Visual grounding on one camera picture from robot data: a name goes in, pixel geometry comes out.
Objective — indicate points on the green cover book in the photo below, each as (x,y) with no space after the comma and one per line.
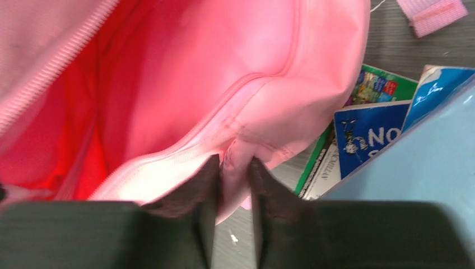
(375,85)

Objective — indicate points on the pink student backpack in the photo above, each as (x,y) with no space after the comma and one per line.
(125,100)

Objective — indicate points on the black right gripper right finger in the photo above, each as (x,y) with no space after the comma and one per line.
(287,229)

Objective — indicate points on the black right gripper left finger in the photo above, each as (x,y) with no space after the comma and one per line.
(178,230)

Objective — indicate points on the dark cover paperback book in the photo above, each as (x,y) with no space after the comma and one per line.
(357,133)

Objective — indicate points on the light blue cat book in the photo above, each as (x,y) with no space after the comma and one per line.
(433,161)

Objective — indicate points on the yellow spine paperback book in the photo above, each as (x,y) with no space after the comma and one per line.
(436,85)

